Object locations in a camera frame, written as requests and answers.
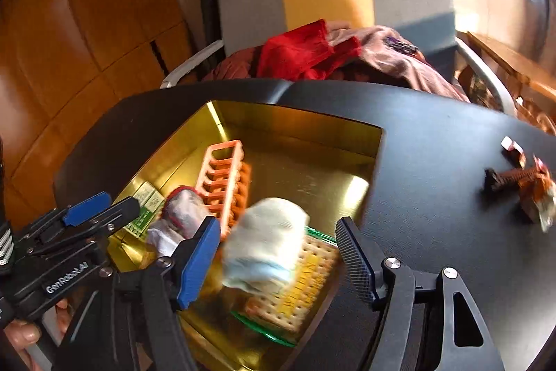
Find small red white wrapper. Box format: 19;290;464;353
500;136;526;160

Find dark red jacket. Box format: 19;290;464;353
202;47;270;82

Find wooden side table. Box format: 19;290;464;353
467;31;556;102

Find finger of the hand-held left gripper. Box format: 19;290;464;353
47;197;142;257
25;192;113;242

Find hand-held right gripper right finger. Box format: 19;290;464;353
335;217;507;371

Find black white striped strap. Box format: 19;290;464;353
0;219;15;267

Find gold lined red box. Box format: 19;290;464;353
104;99;386;371

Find orange crumpled snack wrapper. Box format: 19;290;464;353
519;157;556;233

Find purple bead ornament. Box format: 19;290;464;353
386;34;420;54

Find red garment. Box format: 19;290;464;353
256;19;363;81

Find white sock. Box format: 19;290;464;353
221;197;311;293

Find orange plastic rack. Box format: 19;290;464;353
195;140;253;242

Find brown chocolate bar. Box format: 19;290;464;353
483;167;537;193

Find pink garment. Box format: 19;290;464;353
326;21;472;102

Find green cracker packet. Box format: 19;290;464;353
230;225;342;348

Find person's left hand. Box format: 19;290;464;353
0;319;42;371

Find wooden wardrobe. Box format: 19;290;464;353
0;0;194;233

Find green drink carton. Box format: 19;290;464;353
126;182;168;237

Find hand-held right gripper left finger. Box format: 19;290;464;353
52;216;221;371

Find beige sock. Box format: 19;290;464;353
145;185;213;259

